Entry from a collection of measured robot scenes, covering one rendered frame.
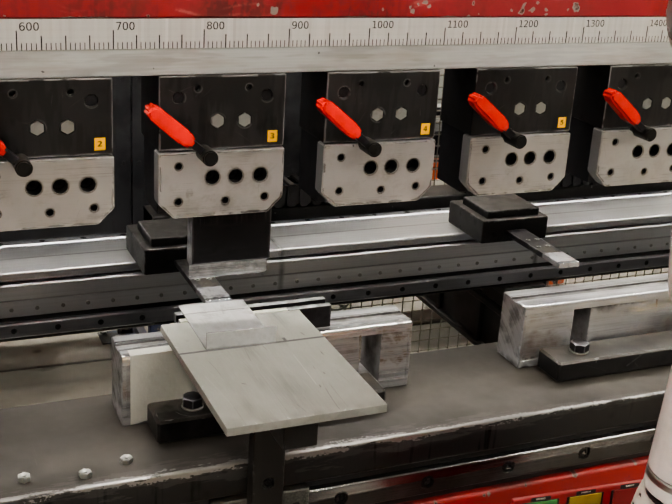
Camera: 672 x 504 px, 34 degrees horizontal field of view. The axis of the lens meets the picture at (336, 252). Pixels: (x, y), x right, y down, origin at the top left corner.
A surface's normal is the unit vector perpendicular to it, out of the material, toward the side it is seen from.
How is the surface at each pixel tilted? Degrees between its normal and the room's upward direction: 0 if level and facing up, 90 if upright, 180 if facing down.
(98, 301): 90
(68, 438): 0
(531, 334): 90
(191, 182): 90
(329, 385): 0
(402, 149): 90
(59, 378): 0
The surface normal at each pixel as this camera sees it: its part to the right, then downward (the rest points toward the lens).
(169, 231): 0.06, -0.94
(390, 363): 0.39, 0.34
